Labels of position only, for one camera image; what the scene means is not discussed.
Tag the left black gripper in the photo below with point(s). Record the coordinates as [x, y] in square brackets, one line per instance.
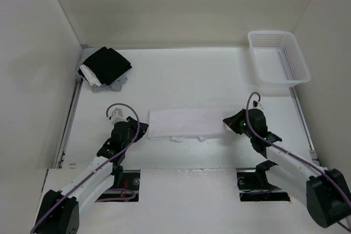
[133, 124]

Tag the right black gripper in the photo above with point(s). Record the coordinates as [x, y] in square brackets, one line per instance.
[232, 121]

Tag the white tank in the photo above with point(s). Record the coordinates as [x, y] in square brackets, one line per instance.
[90, 76]
[180, 124]

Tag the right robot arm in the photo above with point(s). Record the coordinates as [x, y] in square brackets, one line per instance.
[324, 192]

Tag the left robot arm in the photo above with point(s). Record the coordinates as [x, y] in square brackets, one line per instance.
[60, 211]

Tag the folded grey tank top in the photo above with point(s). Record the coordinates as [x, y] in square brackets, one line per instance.
[115, 86]

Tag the folded white tank top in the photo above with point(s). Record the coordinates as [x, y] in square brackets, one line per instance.
[90, 76]

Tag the folded black tank top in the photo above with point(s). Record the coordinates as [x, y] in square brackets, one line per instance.
[107, 65]

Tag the white plastic basket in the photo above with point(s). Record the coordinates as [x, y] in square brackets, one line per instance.
[277, 59]

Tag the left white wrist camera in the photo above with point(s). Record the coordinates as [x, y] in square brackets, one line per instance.
[117, 116]

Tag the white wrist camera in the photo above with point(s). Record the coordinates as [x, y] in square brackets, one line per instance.
[117, 116]
[257, 105]

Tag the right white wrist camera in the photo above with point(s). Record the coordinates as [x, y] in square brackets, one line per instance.
[257, 105]

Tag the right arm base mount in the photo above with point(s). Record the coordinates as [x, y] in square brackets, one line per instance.
[254, 186]

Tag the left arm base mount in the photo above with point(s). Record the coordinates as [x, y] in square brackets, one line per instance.
[123, 190]

